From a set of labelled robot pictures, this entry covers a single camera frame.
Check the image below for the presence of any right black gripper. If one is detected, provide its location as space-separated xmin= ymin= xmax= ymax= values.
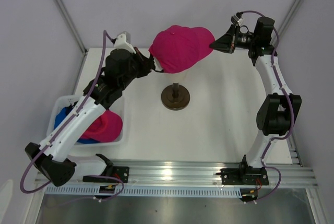
xmin=209 ymin=25 xmax=258 ymax=54

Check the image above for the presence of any magenta baseball cap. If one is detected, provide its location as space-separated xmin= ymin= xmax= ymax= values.
xmin=149 ymin=25 xmax=215 ymax=74
xmin=82 ymin=111 xmax=123 ymax=144

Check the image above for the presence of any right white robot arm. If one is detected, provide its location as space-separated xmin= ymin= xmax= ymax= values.
xmin=210 ymin=13 xmax=302 ymax=185

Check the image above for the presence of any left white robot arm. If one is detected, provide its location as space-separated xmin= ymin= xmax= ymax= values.
xmin=25 ymin=49 xmax=155 ymax=186

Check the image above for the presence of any cream mannequin head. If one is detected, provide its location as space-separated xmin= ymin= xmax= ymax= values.
xmin=163 ymin=68 xmax=189 ymax=84

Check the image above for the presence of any dark round mannequin stand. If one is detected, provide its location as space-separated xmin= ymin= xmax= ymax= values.
xmin=161 ymin=83 xmax=190 ymax=111

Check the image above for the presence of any blue baseball cap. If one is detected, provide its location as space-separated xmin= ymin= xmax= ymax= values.
xmin=54 ymin=105 xmax=99 ymax=144

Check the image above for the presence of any white plastic basket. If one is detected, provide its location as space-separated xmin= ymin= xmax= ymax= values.
xmin=46 ymin=95 xmax=127 ymax=147

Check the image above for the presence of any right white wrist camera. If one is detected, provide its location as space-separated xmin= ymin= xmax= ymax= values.
xmin=231 ymin=12 xmax=244 ymax=27

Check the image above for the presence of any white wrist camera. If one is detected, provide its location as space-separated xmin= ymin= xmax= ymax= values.
xmin=114 ymin=31 xmax=135 ymax=53
xmin=231 ymin=12 xmax=244 ymax=27

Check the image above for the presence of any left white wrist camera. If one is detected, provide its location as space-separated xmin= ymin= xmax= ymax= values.
xmin=114 ymin=31 xmax=135 ymax=53

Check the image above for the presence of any right aluminium frame post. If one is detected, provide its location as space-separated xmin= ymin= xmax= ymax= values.
xmin=278 ymin=0 xmax=304 ymax=37

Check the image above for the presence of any aluminium frame post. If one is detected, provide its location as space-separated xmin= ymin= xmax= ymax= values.
xmin=278 ymin=0 xmax=304 ymax=37
xmin=53 ymin=0 xmax=87 ymax=55

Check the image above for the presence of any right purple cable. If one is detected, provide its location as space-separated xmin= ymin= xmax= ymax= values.
xmin=236 ymin=10 xmax=295 ymax=204

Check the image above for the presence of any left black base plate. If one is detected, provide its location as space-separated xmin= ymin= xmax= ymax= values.
xmin=82 ymin=166 xmax=130 ymax=183

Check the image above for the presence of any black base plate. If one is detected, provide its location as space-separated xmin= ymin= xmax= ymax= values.
xmin=82 ymin=166 xmax=130 ymax=183
xmin=216 ymin=168 xmax=269 ymax=185

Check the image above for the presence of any left aluminium frame post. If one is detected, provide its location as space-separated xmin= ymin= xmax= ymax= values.
xmin=53 ymin=0 xmax=87 ymax=55

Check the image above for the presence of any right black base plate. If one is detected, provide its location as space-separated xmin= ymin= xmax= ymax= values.
xmin=216 ymin=168 xmax=269 ymax=185

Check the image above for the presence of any white slotted cable duct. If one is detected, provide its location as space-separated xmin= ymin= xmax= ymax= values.
xmin=45 ymin=185 xmax=242 ymax=198

